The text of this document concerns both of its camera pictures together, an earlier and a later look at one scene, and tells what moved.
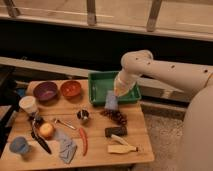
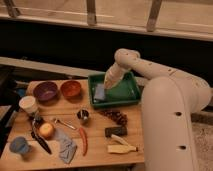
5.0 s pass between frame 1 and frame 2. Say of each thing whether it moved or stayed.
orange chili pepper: stayed
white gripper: moved
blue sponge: moved
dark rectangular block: stayed
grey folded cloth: stayed
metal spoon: stayed
